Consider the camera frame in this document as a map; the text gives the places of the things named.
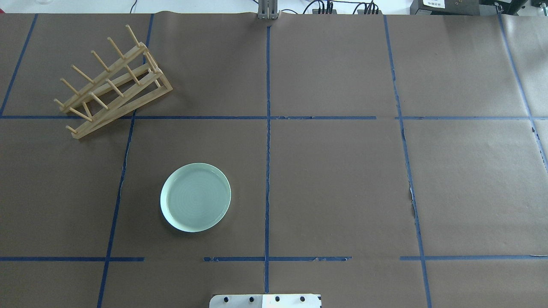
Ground black usb hub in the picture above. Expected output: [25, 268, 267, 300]
[312, 2, 337, 15]
[354, 2, 382, 15]

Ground wooden dish rack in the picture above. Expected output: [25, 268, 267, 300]
[54, 24, 173, 139]

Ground aluminium frame post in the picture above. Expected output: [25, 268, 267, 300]
[255, 0, 279, 20]

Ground black computer box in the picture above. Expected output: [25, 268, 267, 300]
[409, 0, 480, 16]

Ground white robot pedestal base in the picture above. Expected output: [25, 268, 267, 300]
[209, 293, 322, 308]

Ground light green plate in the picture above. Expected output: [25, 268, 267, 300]
[159, 163, 232, 233]

